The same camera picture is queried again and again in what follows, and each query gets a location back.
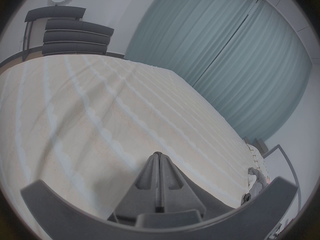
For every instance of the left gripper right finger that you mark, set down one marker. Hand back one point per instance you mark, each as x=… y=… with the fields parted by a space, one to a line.
x=177 y=196

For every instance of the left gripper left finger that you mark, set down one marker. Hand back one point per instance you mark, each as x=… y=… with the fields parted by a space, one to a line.
x=145 y=196

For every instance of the black long-sleeved top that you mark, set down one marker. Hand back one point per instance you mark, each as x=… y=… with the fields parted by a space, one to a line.
x=212 y=199

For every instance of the bed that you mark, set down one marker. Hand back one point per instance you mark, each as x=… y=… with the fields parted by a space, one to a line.
x=100 y=114

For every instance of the white garment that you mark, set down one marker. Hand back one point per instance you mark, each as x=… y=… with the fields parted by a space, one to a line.
x=252 y=177

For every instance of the grey garment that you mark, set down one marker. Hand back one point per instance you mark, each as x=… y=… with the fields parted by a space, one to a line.
x=260 y=184

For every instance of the white printed pillow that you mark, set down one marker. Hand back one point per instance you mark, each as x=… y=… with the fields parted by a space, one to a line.
x=258 y=159

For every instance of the grey bedside table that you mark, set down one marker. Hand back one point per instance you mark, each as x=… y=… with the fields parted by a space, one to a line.
x=258 y=145

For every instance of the blue-green curtain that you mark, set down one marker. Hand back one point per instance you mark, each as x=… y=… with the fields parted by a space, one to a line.
x=187 y=34
x=262 y=71

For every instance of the black chest of drawers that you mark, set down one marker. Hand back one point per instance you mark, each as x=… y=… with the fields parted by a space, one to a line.
x=75 y=39

